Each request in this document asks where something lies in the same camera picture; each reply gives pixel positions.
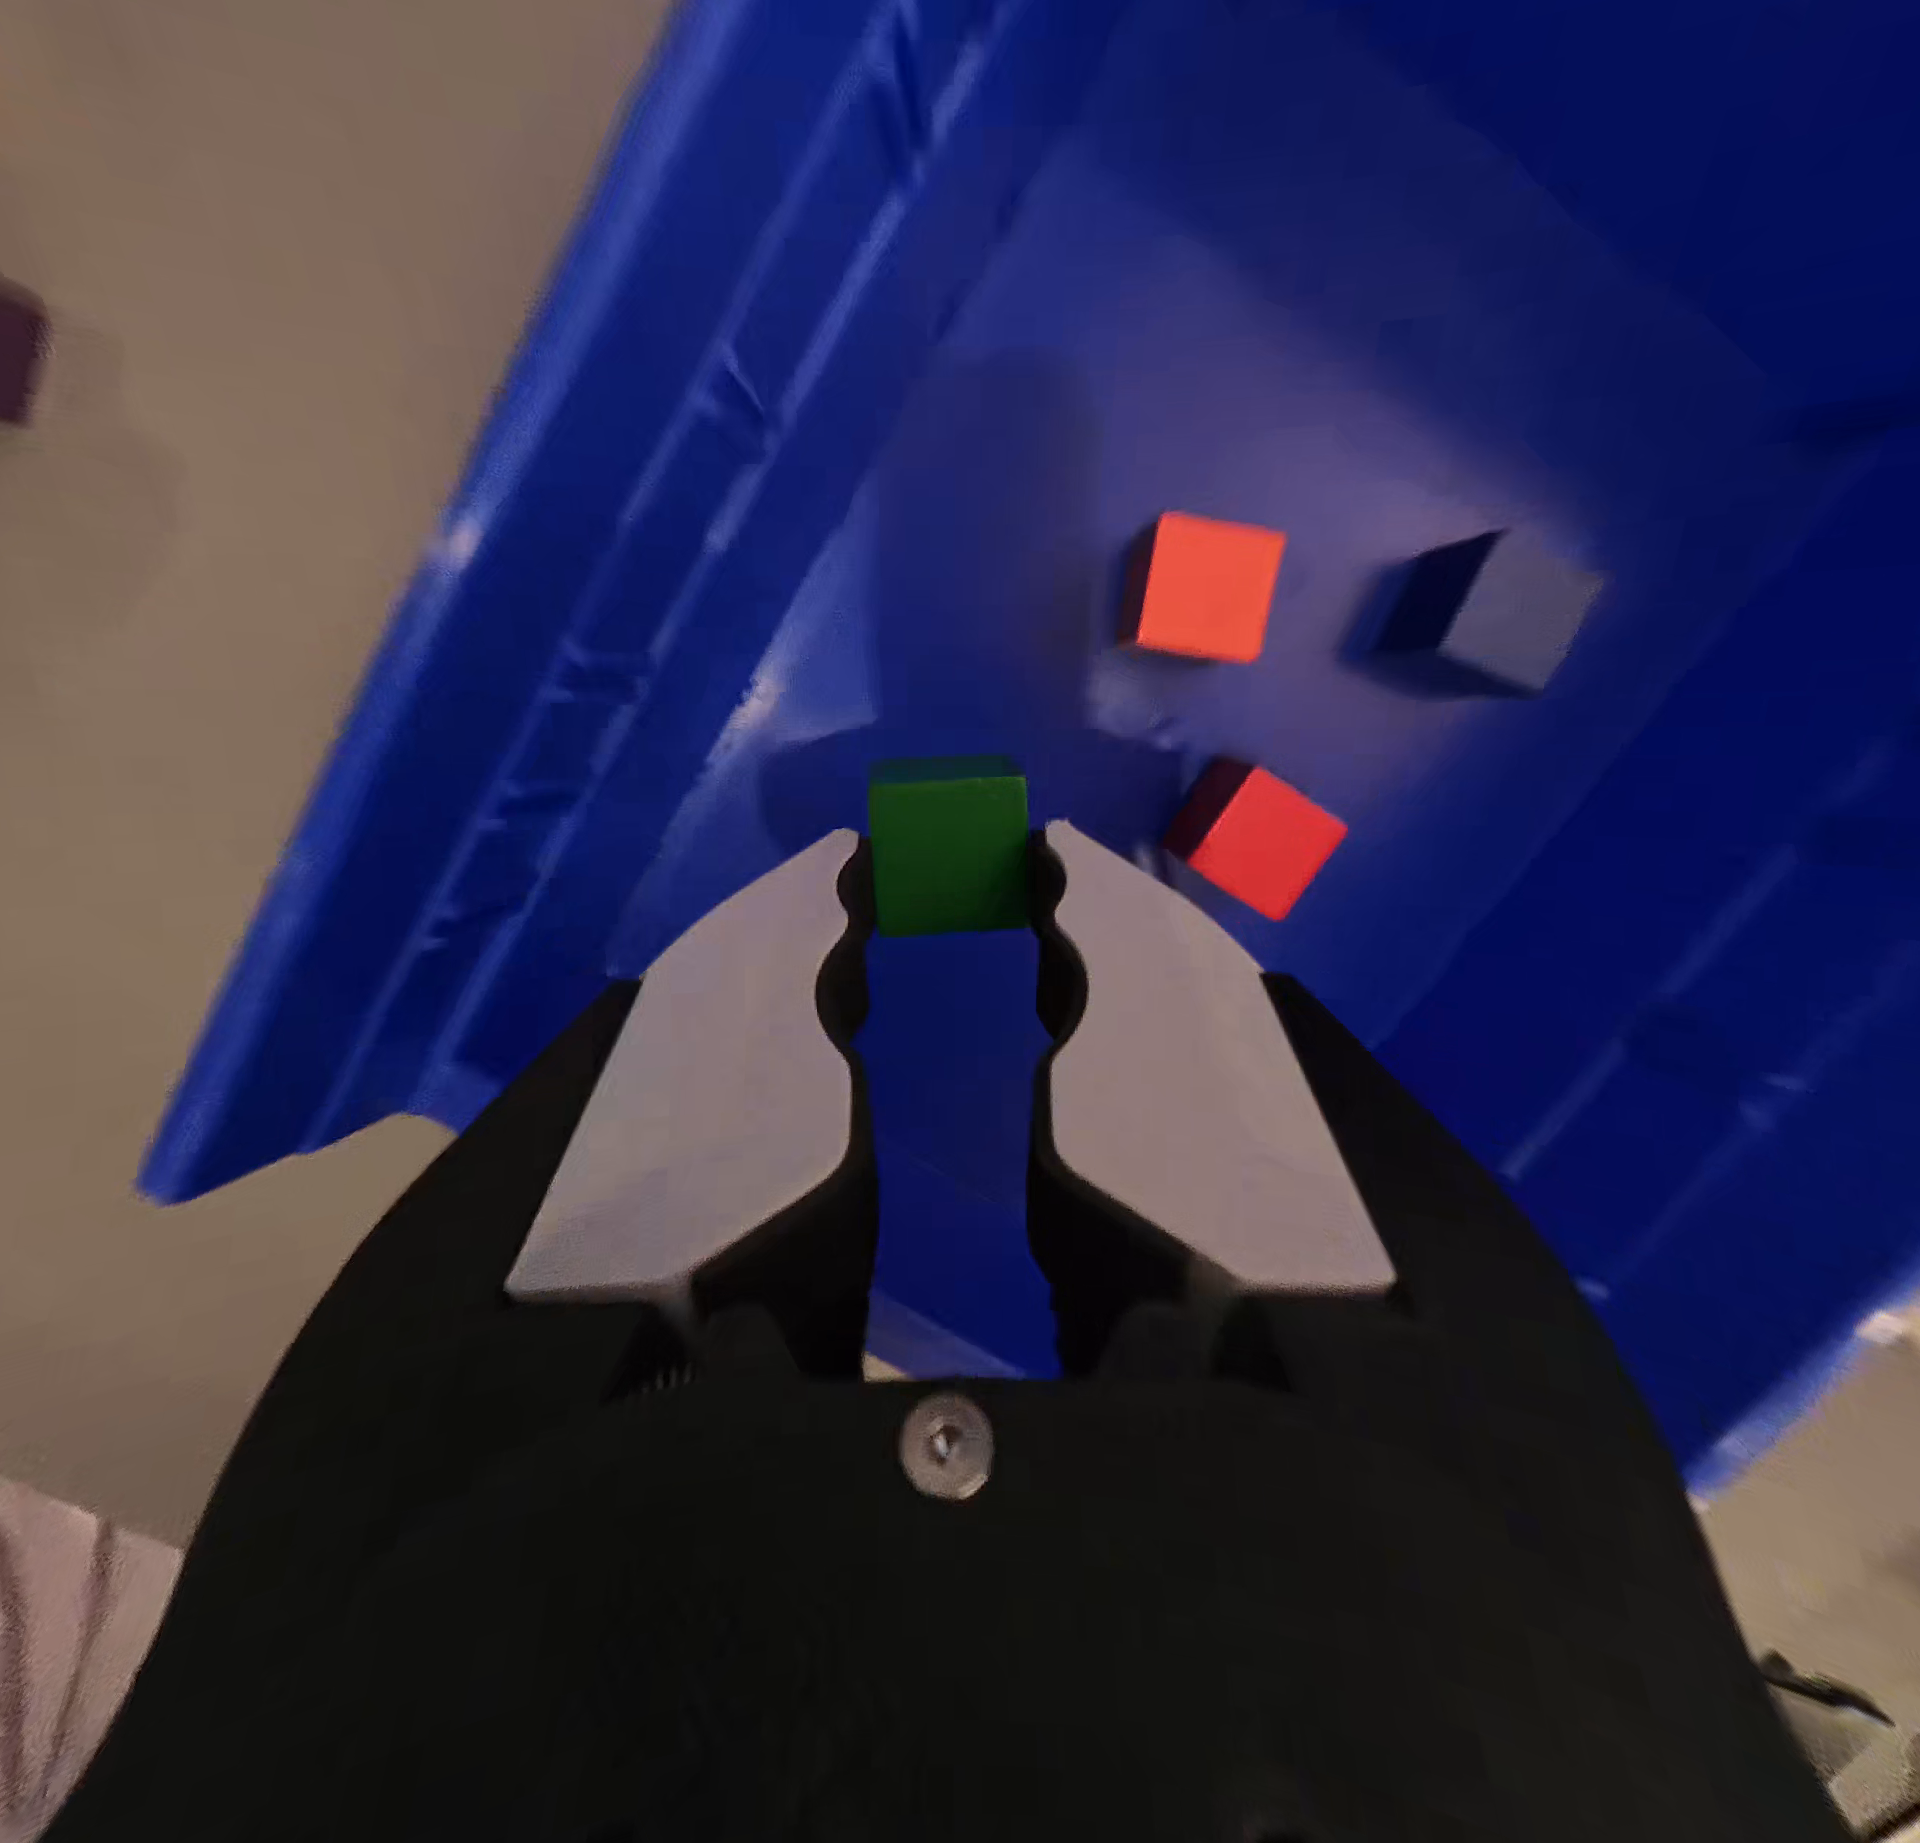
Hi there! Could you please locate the blue wooden cube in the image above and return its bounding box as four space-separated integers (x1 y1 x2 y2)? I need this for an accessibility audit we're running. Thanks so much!
1338 527 1608 700

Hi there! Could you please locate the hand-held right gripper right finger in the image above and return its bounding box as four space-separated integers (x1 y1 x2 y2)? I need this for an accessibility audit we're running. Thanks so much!
1028 818 1397 1312

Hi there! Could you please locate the orange wooden cube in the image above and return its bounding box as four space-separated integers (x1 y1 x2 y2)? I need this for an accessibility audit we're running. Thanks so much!
1118 508 1291 670

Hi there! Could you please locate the red wooden cube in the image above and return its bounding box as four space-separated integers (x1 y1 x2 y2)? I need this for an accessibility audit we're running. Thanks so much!
1161 756 1349 925

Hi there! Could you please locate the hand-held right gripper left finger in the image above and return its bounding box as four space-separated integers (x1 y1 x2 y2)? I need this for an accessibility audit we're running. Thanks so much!
506 827 878 1312

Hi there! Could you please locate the purple wooden cube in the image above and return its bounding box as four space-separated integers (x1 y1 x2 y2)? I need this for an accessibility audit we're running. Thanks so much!
0 280 52 431

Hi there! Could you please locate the green wooden cube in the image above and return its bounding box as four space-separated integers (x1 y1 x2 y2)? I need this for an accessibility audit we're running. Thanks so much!
864 757 1036 939

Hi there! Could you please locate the blue plastic bin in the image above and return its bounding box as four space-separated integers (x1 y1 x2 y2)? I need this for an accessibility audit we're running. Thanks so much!
134 0 1920 1495

